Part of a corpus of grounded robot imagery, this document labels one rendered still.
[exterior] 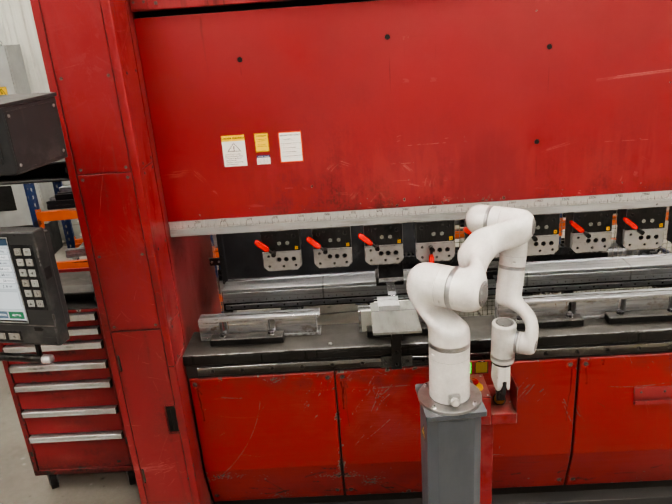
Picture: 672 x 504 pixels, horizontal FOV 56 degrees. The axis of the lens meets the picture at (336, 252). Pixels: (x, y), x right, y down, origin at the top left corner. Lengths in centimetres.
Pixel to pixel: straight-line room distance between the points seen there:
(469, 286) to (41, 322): 124
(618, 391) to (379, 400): 96
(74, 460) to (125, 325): 109
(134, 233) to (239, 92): 62
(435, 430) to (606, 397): 107
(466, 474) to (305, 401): 85
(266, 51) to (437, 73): 61
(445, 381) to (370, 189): 85
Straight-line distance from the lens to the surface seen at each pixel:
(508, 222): 201
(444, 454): 201
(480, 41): 237
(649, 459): 313
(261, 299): 288
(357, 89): 233
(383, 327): 239
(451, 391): 191
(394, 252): 250
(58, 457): 345
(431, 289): 178
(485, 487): 272
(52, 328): 205
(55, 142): 208
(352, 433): 275
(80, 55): 228
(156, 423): 270
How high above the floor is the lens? 210
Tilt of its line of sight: 20 degrees down
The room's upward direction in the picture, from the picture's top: 4 degrees counter-clockwise
